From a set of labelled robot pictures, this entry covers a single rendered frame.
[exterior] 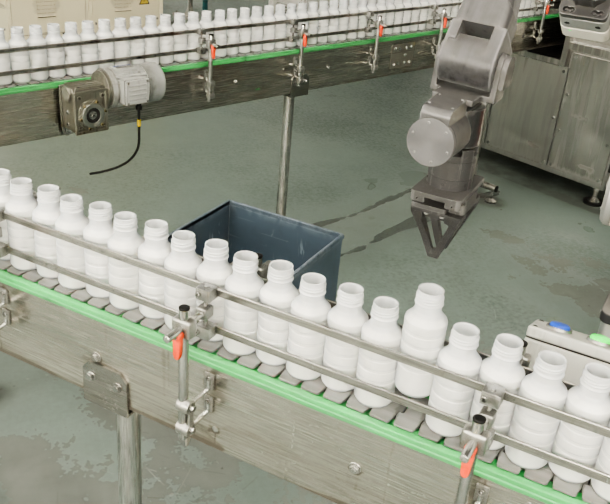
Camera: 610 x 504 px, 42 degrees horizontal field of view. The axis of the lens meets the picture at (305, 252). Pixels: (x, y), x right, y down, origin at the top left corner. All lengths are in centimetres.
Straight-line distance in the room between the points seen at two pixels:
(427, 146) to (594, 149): 390
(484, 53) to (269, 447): 69
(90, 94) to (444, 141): 184
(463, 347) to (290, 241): 86
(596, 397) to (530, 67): 394
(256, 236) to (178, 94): 113
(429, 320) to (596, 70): 372
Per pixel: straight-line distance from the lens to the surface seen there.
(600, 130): 475
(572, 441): 111
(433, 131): 90
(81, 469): 257
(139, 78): 265
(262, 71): 317
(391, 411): 119
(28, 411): 281
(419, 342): 110
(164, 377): 135
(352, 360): 117
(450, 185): 99
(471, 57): 95
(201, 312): 122
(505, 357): 108
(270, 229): 189
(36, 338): 153
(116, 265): 134
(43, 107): 268
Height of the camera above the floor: 172
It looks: 27 degrees down
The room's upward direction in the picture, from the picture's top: 5 degrees clockwise
